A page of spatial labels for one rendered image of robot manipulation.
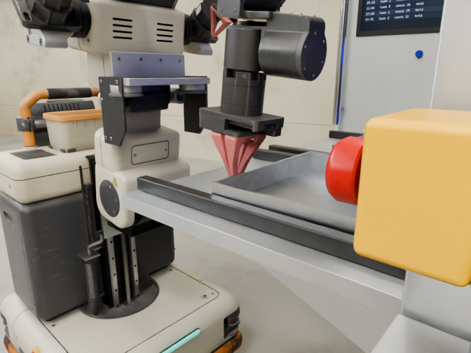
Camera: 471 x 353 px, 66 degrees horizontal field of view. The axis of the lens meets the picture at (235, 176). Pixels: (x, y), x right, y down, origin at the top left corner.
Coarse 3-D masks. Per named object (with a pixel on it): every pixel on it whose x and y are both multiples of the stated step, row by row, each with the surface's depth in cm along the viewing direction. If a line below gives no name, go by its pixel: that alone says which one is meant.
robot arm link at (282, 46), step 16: (224, 0) 42; (240, 0) 41; (224, 16) 43; (240, 16) 42; (256, 16) 42; (272, 16) 41; (288, 16) 40; (304, 16) 39; (272, 32) 42; (288, 32) 40; (304, 32) 39; (320, 32) 41; (272, 48) 41; (288, 48) 40; (304, 48) 39; (320, 48) 41; (272, 64) 42; (288, 64) 40; (304, 64) 40; (320, 64) 42; (304, 80) 42
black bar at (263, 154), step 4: (260, 148) 76; (256, 152) 76; (260, 152) 75; (264, 152) 74; (268, 152) 74; (272, 152) 73; (276, 152) 73; (280, 152) 73; (284, 152) 73; (256, 156) 76; (260, 156) 75; (264, 156) 74; (268, 156) 74; (272, 156) 73; (276, 156) 72; (280, 156) 72; (284, 156) 71; (288, 156) 71; (292, 156) 70; (268, 160) 74; (272, 160) 73; (276, 160) 73
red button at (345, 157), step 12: (336, 144) 21; (348, 144) 21; (360, 144) 20; (336, 156) 21; (348, 156) 20; (360, 156) 20; (336, 168) 20; (348, 168) 20; (360, 168) 20; (336, 180) 21; (348, 180) 20; (336, 192) 21; (348, 192) 20
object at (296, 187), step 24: (264, 168) 56; (288, 168) 61; (312, 168) 67; (216, 192) 47; (240, 192) 45; (264, 192) 54; (288, 192) 54; (312, 192) 54; (312, 216) 39; (336, 216) 37
